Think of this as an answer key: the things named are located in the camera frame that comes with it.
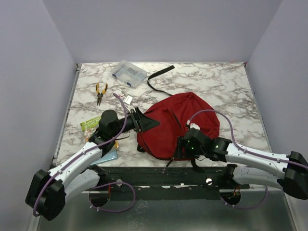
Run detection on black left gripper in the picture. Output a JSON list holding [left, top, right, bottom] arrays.
[[111, 107, 160, 137]]

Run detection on red backpack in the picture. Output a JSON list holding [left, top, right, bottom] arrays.
[[136, 64, 221, 173]]

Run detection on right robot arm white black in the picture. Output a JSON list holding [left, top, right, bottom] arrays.
[[174, 128, 308, 200]]

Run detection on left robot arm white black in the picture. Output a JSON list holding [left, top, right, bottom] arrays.
[[25, 108, 160, 220]]

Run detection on light blue notebook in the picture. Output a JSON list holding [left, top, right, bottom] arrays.
[[94, 150, 118, 165]]

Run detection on yellow black pliers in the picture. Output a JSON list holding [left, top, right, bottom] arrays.
[[96, 83, 108, 106]]

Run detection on clear plastic organizer box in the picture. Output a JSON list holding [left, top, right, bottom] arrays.
[[111, 60, 147, 88]]

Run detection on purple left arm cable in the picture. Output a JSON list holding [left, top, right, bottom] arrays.
[[32, 93, 137, 217]]

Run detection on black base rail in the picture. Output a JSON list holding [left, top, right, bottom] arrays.
[[49, 165, 253, 200]]

